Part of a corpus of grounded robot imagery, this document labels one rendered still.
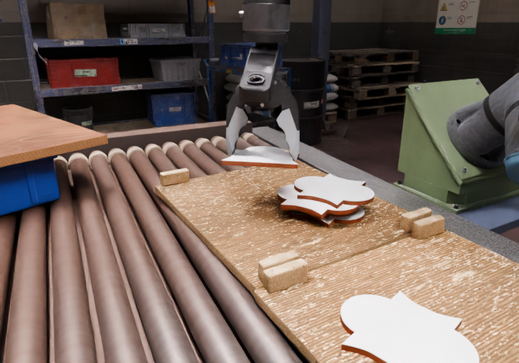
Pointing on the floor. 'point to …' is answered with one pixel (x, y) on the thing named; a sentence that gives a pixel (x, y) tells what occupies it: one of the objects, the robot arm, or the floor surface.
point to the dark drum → (306, 96)
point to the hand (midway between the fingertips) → (262, 157)
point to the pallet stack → (371, 80)
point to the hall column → (322, 39)
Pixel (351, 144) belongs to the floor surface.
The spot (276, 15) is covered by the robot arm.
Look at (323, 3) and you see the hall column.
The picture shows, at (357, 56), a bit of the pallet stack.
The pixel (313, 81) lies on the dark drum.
